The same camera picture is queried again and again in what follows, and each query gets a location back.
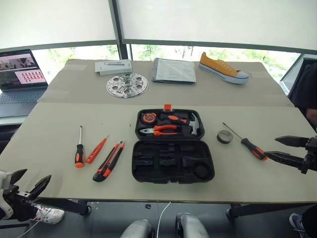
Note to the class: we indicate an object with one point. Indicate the open grey laptop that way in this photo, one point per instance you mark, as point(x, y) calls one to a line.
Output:
point(22, 96)

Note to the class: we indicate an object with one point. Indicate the orange black tape measure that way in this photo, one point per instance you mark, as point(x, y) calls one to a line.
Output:
point(148, 117)

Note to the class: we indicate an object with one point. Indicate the blue grey sneaker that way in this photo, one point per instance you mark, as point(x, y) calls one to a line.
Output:
point(297, 221)

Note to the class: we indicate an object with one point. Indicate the black table leg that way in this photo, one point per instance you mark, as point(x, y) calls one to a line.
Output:
point(69, 205)
point(260, 209)

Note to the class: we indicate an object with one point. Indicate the yellow canvas sneaker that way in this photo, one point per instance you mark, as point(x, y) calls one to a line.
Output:
point(215, 65)

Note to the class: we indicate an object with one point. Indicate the white red sneaker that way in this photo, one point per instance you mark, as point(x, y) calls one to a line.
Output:
point(54, 215)

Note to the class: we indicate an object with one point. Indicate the dark window frame post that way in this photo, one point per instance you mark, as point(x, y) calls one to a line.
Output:
point(119, 29)

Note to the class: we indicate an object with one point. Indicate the black tool case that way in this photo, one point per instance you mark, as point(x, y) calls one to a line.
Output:
point(173, 173)

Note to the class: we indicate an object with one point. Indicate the white roller blind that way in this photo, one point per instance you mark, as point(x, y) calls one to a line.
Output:
point(54, 19)
point(210, 19)

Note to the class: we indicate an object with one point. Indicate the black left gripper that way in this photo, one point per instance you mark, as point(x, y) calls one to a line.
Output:
point(19, 207)

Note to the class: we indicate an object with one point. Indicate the short orange black screwdriver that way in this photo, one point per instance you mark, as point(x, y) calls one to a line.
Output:
point(79, 156)

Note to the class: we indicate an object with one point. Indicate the orange black utility knife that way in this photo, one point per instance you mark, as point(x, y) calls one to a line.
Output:
point(106, 166)

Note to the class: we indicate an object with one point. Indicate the flat grey white box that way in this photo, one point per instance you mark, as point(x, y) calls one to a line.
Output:
point(109, 69)

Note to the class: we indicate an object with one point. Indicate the small black floor object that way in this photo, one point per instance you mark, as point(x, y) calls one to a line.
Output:
point(147, 206)

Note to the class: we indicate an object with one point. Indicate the round metal steamer plate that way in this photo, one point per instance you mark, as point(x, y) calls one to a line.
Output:
point(127, 95)

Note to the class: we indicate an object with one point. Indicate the orange voltage tester pen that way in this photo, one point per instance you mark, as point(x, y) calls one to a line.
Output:
point(95, 151)

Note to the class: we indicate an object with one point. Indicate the black tape roll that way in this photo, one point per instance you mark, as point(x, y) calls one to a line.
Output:
point(218, 138)

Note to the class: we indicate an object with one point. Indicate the silver rounded robot leg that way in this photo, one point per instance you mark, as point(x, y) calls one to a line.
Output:
point(193, 226)
point(137, 229)

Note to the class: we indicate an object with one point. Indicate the person in black shirt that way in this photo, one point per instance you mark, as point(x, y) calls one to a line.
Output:
point(307, 86)

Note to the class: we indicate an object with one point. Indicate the person bare forearm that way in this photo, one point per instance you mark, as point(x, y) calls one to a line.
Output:
point(312, 116)

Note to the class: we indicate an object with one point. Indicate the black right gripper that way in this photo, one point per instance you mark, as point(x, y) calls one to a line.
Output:
point(311, 153)

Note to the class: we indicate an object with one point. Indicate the grey folder with paper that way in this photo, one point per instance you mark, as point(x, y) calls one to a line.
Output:
point(173, 72)

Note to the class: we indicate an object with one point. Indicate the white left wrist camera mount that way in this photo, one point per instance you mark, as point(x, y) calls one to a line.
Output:
point(5, 178)

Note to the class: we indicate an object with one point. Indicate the long orange black screwdriver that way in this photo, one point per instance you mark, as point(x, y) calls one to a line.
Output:
point(252, 148)

